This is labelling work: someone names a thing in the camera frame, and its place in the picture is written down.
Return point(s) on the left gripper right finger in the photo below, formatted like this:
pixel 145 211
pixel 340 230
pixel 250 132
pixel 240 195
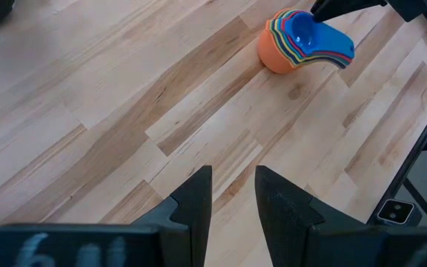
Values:
pixel 276 207

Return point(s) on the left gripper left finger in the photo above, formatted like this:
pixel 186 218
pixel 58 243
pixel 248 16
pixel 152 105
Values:
pixel 198 207

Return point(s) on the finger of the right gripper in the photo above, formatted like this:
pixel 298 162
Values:
pixel 347 7
pixel 408 9

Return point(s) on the blue measuring cup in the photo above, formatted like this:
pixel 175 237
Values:
pixel 324 39

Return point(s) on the red measuring cup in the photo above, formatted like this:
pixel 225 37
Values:
pixel 283 37

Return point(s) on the teal measuring cup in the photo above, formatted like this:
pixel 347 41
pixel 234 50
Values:
pixel 280 37

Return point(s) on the yellow measuring cup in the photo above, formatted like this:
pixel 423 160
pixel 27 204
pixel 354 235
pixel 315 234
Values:
pixel 278 37

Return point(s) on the purple measuring cup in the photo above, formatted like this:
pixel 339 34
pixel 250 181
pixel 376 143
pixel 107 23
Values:
pixel 275 37

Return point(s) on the green measuring cup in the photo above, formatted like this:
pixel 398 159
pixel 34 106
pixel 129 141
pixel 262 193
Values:
pixel 271 37

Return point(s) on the orange measuring cup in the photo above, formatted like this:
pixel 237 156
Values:
pixel 273 59

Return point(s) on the small grey camera box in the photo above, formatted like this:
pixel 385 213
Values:
pixel 397 212

